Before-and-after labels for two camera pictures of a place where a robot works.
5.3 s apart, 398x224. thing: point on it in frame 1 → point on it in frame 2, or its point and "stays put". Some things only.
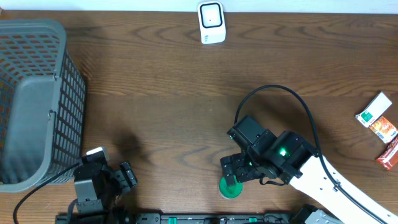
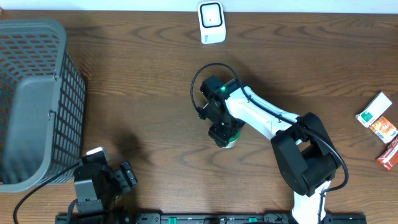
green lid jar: (230, 191) → (232, 141)
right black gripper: (237, 160) → (221, 135)
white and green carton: (373, 109) stays put
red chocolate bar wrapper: (388, 157) stays put
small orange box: (384, 129) stays put
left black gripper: (124, 178) stays put
